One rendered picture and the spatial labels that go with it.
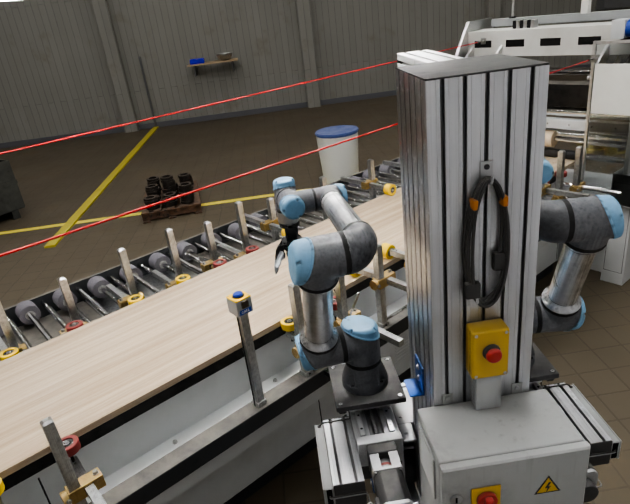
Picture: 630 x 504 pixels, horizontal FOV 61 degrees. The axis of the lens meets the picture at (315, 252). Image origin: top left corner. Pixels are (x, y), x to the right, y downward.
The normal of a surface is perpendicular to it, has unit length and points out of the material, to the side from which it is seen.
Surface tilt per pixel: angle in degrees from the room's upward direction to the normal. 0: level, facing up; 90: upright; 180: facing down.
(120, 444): 90
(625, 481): 0
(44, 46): 90
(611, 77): 90
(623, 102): 90
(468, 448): 0
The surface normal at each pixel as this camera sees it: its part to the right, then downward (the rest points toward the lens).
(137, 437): 0.65, 0.25
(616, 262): -0.75, 0.36
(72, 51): 0.10, 0.41
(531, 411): -0.11, -0.90
